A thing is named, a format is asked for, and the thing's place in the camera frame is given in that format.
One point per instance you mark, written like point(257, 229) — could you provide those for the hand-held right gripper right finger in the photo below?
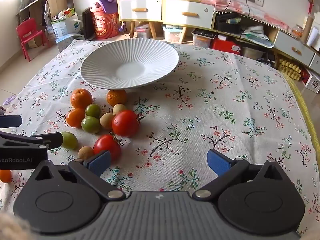
point(218, 161)

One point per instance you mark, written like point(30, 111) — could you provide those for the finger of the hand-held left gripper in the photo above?
point(10, 121)
point(53, 139)

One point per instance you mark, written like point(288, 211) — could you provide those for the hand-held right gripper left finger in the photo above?
point(100, 161)

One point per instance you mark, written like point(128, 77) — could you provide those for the green plum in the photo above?
point(90, 124)
point(70, 140)
point(93, 110)

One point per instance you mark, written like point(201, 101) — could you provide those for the brown longan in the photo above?
point(85, 153)
point(107, 121)
point(119, 109)

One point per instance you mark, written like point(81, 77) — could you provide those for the small red tomato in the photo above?
point(107, 145)

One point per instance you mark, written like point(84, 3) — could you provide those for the orange tomato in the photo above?
point(5, 176)
point(75, 118)

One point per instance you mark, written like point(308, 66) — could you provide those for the large red tomato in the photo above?
point(125, 123)

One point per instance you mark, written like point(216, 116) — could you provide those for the mandarin orange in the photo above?
point(116, 98)
point(81, 98)

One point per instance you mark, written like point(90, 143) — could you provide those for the white ribbed plate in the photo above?
point(130, 67)

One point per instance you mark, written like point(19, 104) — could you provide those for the floral tablecloth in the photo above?
point(200, 120)

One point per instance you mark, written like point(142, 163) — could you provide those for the beige fuzzy sleeve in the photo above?
point(7, 227)

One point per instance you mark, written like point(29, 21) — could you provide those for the red plastic chair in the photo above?
point(27, 31)

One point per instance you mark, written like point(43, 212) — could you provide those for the light blue box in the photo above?
point(63, 42)

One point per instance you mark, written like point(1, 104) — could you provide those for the yellow woven mat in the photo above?
point(302, 110)

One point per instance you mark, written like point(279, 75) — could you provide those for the white cardboard box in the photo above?
point(63, 27)

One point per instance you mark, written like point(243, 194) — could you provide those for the black crate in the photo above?
point(268, 60)

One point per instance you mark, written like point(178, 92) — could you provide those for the grey storage bin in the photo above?
point(252, 52)

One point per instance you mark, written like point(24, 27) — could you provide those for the red box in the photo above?
point(226, 43)

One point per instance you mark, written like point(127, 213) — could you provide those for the yellow egg tray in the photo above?
point(290, 67)

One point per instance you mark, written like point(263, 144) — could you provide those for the black ribbed appliance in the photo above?
point(87, 25)

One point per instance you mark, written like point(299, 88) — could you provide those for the pile of colourful toys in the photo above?
point(65, 13)

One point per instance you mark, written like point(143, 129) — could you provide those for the red printed barrel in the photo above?
point(103, 26)

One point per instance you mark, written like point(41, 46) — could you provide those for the clear bin black lid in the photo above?
point(201, 38)

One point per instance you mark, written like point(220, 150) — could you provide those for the white printed box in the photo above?
point(312, 80)

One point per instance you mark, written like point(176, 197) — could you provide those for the wooden desk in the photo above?
point(37, 0)

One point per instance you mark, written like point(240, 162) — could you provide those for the brown cardboard box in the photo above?
point(58, 5)

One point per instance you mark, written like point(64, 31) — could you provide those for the pile of loose papers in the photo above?
point(255, 36)

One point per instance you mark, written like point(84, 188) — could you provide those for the small purple toy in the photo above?
point(122, 27)

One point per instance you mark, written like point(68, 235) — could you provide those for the wooden sideboard grey drawers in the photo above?
point(292, 47)

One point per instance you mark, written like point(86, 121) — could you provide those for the clear bin blue lid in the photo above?
point(172, 33)

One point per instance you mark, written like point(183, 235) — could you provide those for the clear bin pink contents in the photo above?
point(143, 32)

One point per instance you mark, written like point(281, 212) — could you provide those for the black case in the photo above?
point(228, 23)

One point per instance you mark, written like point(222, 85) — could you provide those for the glass jar orange contents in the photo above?
point(297, 31)

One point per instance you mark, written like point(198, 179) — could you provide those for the low wooden drawer cabinet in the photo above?
point(187, 12)

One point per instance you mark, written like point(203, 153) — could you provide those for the tall wooden shelf cabinet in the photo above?
point(140, 8)

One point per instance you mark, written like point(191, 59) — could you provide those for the pink printed cloth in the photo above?
point(237, 5)

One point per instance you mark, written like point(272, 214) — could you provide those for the white boards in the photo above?
point(315, 33)

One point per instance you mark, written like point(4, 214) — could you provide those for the cardboard tube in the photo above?
point(307, 27)

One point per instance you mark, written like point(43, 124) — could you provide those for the red hanging ornament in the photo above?
point(312, 1)

